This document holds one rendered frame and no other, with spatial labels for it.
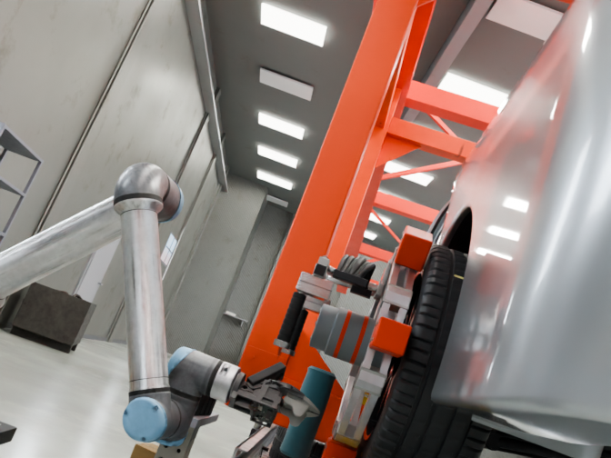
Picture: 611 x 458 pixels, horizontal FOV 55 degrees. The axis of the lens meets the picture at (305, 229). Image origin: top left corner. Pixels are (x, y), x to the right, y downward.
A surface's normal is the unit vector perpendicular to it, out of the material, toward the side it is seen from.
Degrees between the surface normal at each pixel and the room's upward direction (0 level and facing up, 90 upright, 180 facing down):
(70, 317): 90
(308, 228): 90
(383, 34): 90
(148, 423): 96
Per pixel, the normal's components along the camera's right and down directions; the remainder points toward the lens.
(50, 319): 0.26, -0.15
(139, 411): -0.12, -0.19
